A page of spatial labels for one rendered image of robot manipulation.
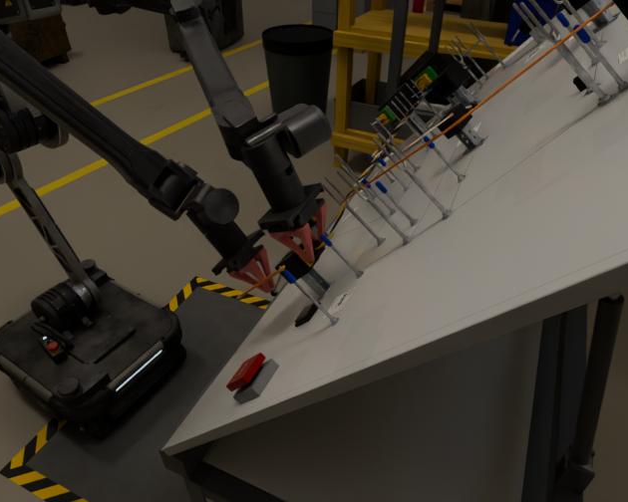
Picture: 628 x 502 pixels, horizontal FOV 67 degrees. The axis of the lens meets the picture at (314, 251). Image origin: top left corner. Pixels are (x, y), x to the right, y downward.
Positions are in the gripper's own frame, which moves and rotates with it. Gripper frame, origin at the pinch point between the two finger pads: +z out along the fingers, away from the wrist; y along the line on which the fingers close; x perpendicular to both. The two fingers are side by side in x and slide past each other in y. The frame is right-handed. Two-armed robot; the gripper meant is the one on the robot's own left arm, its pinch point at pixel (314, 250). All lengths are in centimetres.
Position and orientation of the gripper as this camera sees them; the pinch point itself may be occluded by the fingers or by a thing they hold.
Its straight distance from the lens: 76.0
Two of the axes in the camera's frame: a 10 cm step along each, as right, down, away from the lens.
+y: 4.8, -6.0, 6.4
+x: -7.8, 0.4, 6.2
